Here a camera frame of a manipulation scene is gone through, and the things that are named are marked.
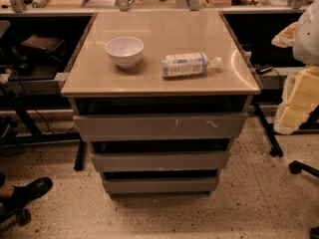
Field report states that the black power adapter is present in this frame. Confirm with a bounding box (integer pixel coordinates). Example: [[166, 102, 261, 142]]
[[255, 64, 272, 75]]

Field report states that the grey middle drawer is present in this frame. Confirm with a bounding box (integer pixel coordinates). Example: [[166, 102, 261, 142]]
[[91, 150, 230, 172]]

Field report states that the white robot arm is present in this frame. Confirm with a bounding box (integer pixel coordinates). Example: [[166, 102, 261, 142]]
[[271, 0, 319, 134]]

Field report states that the black chair caster right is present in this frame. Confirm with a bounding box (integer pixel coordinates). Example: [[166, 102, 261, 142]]
[[289, 160, 319, 178]]

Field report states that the white ceramic bowl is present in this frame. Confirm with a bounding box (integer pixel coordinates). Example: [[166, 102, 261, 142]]
[[105, 37, 145, 69]]

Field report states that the black office chair base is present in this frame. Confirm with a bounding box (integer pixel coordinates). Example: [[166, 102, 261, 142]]
[[0, 207, 31, 232]]

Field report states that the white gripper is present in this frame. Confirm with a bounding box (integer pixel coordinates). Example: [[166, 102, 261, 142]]
[[273, 66, 319, 134]]

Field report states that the grey drawer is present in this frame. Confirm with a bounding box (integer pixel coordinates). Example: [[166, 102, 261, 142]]
[[103, 178, 218, 194], [74, 113, 247, 141], [91, 150, 230, 172]]

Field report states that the grey top drawer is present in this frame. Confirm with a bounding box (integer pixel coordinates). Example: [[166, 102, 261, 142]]
[[74, 113, 247, 141]]

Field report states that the grey drawer cabinet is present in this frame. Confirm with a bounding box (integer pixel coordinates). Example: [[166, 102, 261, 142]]
[[61, 10, 261, 197]]

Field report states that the black shoe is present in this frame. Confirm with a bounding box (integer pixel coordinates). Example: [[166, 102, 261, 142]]
[[0, 177, 53, 210]]

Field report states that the grey bottom drawer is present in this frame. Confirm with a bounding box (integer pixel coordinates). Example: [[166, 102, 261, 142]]
[[103, 178, 218, 194]]

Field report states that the clear plastic water bottle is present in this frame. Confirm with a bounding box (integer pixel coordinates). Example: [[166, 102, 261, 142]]
[[160, 52, 222, 78]]

